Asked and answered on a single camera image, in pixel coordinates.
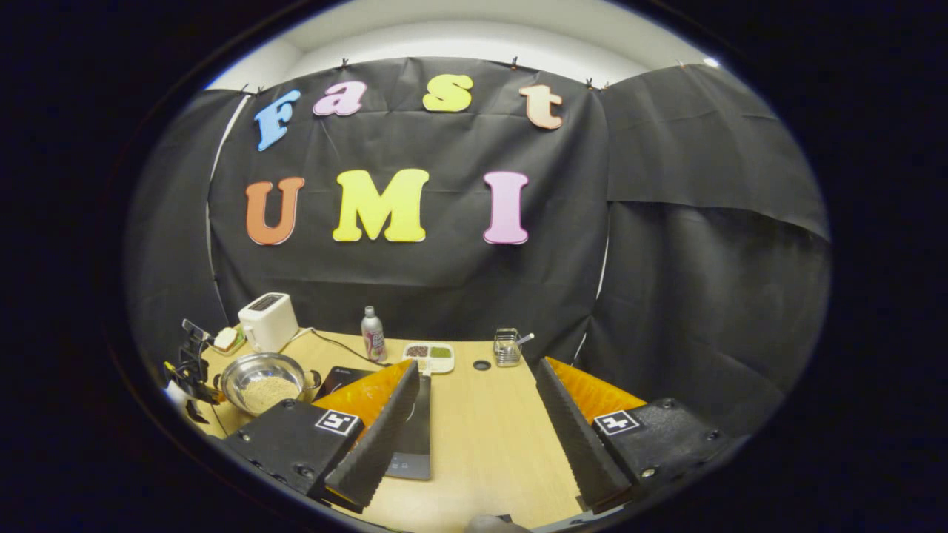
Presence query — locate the black induction cooktop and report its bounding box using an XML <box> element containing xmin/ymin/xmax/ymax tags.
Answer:
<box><xmin>313</xmin><ymin>366</ymin><xmax>433</xmax><ymax>481</ymax></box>

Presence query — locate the white divided seasoning dish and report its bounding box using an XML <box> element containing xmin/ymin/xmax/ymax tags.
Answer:
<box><xmin>402</xmin><ymin>342</ymin><xmax>455</xmax><ymax>375</ymax></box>

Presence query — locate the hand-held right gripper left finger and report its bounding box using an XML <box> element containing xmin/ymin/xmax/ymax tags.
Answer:
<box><xmin>222</xmin><ymin>361</ymin><xmax>421</xmax><ymax>513</ymax></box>

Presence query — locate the black cooktop cable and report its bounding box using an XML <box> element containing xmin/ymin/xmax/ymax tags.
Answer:
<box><xmin>310</xmin><ymin>328</ymin><xmax>392</xmax><ymax>368</ymax></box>

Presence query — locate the silver bottle with pink label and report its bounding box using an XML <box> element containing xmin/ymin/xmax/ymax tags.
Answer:
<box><xmin>361</xmin><ymin>306</ymin><xmax>387</xmax><ymax>363</ymax></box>

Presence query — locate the steel pot with black handles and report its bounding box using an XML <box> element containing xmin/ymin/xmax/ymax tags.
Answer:
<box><xmin>215</xmin><ymin>352</ymin><xmax>324</xmax><ymax>417</ymax></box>

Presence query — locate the wire utensil holder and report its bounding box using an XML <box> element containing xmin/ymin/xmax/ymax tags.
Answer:
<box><xmin>493</xmin><ymin>328</ymin><xmax>523</xmax><ymax>368</ymax></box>

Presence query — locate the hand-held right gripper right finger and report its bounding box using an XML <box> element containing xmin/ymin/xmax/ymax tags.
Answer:
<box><xmin>533</xmin><ymin>357</ymin><xmax>734</xmax><ymax>513</ymax></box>

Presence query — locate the heap of yellow soybeans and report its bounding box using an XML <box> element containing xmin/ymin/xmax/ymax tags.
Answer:
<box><xmin>242</xmin><ymin>375</ymin><xmax>301</xmax><ymax>414</ymax></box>

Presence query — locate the white toaster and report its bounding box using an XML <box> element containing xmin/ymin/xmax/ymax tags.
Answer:
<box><xmin>238</xmin><ymin>292</ymin><xmax>300</xmax><ymax>353</ymax></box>

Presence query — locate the small sandwich plate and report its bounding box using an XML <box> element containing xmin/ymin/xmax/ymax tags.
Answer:
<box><xmin>212</xmin><ymin>326</ymin><xmax>247</xmax><ymax>357</ymax></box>

